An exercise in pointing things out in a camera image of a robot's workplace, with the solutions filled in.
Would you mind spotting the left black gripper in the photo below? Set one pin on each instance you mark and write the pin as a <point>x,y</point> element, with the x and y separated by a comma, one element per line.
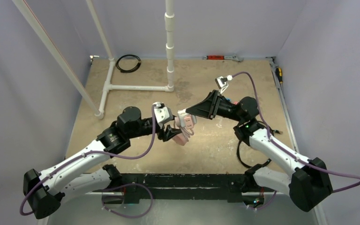
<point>165,135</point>

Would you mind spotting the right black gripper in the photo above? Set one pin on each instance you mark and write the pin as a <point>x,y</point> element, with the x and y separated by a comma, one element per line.
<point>213,105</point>

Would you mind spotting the pink round power strip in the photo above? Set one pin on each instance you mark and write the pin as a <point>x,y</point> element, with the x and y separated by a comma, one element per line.
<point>180,139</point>

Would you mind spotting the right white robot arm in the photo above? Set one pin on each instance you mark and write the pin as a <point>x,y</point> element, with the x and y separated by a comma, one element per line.
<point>258,137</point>

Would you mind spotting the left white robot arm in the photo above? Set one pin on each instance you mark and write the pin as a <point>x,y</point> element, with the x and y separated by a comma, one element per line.
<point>44,191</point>

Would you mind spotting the red adjustable wrench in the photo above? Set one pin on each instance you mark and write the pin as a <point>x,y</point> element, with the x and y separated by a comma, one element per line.
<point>223,57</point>

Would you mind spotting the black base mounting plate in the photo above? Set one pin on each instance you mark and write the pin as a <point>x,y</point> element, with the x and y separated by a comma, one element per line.
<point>233,188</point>

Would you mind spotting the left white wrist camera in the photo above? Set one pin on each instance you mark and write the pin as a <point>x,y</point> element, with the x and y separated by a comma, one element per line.
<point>163,114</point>

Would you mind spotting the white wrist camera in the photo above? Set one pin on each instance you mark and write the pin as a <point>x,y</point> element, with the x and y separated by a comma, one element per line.
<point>163,114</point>
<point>222,82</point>

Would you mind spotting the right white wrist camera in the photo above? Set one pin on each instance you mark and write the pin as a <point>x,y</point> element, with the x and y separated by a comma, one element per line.
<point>222,82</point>

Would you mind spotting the aluminium extrusion rail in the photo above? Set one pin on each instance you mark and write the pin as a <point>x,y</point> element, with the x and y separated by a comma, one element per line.
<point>262,178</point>

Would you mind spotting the white PVC pipe frame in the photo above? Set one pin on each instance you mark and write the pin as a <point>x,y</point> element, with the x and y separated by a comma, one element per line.
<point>38,28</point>

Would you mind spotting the yellow handled screwdriver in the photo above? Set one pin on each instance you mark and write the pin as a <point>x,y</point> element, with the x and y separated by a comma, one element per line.
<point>279,75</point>

